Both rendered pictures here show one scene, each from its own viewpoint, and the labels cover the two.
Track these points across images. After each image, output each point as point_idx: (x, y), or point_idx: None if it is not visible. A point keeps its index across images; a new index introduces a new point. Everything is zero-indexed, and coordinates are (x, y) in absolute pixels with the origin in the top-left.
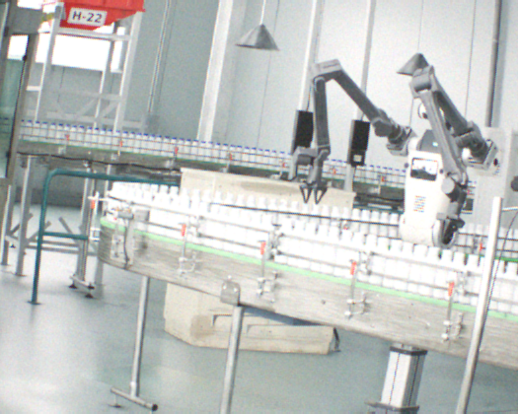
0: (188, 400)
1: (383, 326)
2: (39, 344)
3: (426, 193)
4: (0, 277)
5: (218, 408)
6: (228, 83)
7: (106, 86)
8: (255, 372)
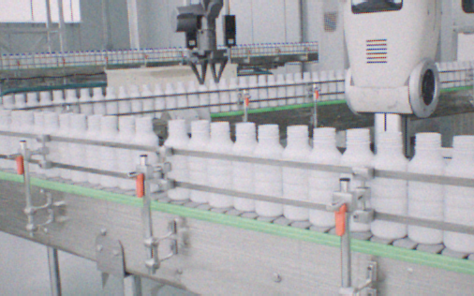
0: None
1: None
2: None
3: (387, 32)
4: None
5: (159, 294)
6: (141, 14)
7: (50, 23)
8: None
